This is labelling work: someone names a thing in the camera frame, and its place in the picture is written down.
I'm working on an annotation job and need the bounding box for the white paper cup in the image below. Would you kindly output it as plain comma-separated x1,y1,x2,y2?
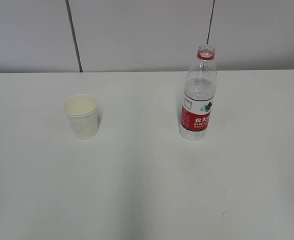
63,94,98,140

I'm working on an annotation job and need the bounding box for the clear water bottle red label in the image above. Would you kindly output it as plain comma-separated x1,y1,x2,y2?
179,44,217,141

